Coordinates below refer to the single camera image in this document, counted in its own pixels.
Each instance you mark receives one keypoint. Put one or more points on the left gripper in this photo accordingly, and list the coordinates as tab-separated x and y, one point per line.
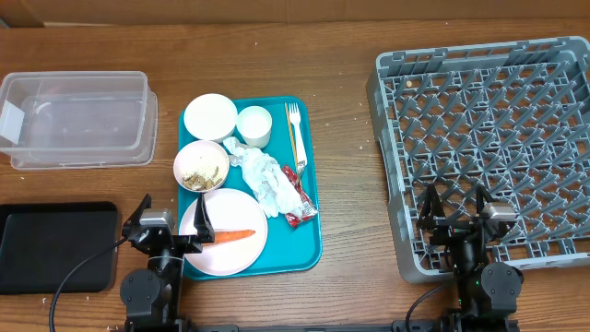
202	225

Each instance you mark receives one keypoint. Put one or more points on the pink bowl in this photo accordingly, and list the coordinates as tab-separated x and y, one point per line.
198	154

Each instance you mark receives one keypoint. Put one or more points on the white bowl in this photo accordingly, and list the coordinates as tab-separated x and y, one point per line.
211	117

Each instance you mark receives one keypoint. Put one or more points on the orange carrot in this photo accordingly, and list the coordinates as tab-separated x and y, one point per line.
222	237

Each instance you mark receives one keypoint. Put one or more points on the clear plastic bin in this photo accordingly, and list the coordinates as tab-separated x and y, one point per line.
78	119

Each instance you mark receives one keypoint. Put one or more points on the large pink plate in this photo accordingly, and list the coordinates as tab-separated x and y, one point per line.
228	210

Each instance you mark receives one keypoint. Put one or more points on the wooden chopstick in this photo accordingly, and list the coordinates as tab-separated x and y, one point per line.
292	140

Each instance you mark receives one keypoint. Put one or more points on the white napkin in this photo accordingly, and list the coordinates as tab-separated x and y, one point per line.
262	173

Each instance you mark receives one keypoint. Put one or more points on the grey dishwasher rack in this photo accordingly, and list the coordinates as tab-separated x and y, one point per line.
511	116

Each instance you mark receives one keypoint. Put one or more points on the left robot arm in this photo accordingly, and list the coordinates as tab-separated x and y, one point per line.
152	295

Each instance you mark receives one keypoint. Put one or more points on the black tray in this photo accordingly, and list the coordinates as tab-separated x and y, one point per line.
42	243

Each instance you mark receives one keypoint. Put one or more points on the red snack wrapper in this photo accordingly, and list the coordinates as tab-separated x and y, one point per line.
307	210

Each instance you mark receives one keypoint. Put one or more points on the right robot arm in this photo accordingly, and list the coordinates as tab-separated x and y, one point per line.
487	292

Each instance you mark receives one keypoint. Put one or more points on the teal plastic tray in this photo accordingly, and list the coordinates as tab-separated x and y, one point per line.
287	249

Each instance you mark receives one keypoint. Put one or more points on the pale green cup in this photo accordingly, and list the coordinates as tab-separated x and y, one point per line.
254	124

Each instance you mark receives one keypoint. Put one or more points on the white plastic fork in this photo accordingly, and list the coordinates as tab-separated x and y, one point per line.
295	120

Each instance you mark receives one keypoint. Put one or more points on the nuts and rice pile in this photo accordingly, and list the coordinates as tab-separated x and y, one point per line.
202	179

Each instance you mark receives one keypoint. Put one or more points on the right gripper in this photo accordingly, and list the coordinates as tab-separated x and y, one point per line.
434	217

